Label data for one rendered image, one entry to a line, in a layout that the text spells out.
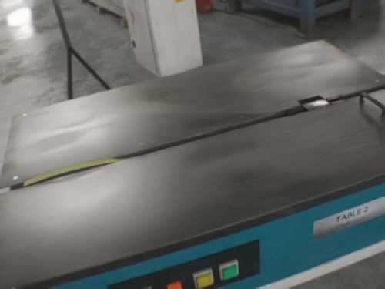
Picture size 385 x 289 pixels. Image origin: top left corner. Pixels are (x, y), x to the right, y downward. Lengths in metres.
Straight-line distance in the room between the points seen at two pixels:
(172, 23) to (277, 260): 2.19
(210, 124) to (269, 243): 0.29
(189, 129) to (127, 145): 0.13
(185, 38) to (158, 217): 2.26
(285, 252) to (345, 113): 0.32
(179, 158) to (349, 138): 0.32
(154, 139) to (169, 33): 1.97
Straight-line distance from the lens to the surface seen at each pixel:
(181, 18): 2.75
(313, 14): 3.34
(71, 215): 0.68
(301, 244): 0.71
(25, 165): 0.85
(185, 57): 2.84
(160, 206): 0.64
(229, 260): 0.65
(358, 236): 0.79
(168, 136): 0.80
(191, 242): 0.59
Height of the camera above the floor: 1.17
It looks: 34 degrees down
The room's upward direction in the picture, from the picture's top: 9 degrees counter-clockwise
